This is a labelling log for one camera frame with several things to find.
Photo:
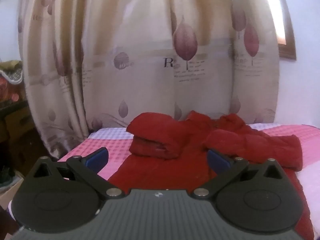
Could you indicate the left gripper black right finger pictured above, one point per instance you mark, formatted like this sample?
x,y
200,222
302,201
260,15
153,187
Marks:
x,y
257,198

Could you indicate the pink checkered bed sheet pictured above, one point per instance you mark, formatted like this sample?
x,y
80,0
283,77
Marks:
x,y
155,213

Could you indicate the wooden window frame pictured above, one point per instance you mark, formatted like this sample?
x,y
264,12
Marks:
x,y
287,49

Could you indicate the beige leaf print curtain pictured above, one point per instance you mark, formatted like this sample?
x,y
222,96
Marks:
x,y
90,64

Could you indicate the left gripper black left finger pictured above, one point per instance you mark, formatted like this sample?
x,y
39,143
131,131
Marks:
x,y
61,196

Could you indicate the red puffer jacket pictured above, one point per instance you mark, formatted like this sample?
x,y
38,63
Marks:
x,y
170,154

